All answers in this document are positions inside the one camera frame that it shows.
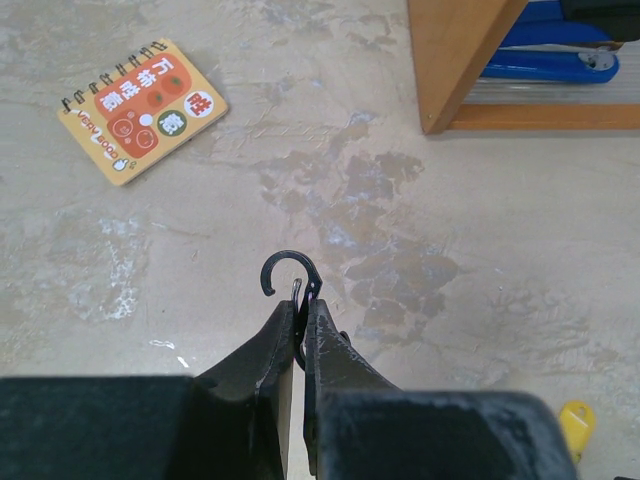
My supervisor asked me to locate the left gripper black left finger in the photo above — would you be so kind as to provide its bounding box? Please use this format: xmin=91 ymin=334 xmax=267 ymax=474
xmin=197 ymin=301 xmax=294 ymax=479

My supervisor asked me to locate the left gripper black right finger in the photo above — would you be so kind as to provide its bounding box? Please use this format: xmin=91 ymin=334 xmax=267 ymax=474
xmin=303 ymin=299 xmax=402 ymax=478

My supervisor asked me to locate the black S-shaped carabiner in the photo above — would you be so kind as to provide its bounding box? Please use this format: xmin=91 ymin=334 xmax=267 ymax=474
xmin=260 ymin=250 xmax=323 ymax=369

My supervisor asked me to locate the yellow key tag with key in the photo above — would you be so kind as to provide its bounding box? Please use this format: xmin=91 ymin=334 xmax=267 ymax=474
xmin=558 ymin=400 xmax=596 ymax=463

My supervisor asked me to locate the orange spiral notebook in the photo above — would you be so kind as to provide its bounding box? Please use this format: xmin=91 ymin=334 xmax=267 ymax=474
xmin=58 ymin=38 xmax=229 ymax=186

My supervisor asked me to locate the wooden shelf rack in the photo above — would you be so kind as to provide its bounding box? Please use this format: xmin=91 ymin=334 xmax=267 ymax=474
xmin=407 ymin=1 xmax=639 ymax=134

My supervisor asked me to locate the blue stapler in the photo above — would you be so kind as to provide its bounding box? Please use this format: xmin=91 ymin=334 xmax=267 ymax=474
xmin=481 ymin=1 xmax=620 ymax=84

